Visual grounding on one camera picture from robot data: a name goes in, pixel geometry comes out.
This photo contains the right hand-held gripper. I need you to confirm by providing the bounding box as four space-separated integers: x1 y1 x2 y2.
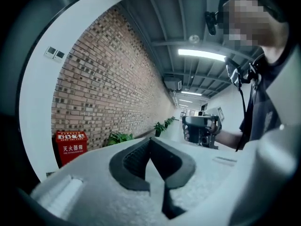
182 106 226 150

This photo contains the black hanging cable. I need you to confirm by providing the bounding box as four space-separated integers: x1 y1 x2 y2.
235 85 248 153

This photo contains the grey neck-hung device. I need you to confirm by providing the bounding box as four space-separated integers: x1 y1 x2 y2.
224 56 243 87

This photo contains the person's head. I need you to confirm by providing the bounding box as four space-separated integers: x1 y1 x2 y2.
217 0 290 67

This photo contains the person's dark t-shirt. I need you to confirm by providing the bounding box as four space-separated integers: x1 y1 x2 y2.
239 46 297 142

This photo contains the green plant in dark pot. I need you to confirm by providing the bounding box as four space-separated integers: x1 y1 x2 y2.
153 121 166 137

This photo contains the large green potted plant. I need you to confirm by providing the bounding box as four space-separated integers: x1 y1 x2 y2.
106 131 135 147

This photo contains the red fire extinguisher box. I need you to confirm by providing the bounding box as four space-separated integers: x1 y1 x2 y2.
55 130 88 169

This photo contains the ceiling air conditioner unit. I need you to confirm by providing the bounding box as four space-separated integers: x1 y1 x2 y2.
163 77 182 91

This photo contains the person's right hand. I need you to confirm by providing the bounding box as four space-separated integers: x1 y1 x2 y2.
182 121 221 143

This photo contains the person's right forearm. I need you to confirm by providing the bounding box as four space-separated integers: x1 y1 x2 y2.
215 128 246 150

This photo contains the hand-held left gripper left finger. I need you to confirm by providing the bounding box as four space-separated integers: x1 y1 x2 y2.
109 137 151 192

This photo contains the black head-worn camera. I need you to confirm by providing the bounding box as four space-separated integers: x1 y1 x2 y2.
204 11 219 36

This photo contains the white wall intercom panel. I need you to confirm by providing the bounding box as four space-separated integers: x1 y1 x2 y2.
53 50 66 63
44 46 57 58

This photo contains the row of small potted plants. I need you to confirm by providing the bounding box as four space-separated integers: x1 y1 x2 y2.
164 116 176 129

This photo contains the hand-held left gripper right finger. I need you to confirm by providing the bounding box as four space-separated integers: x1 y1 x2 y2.
150 137 197 190

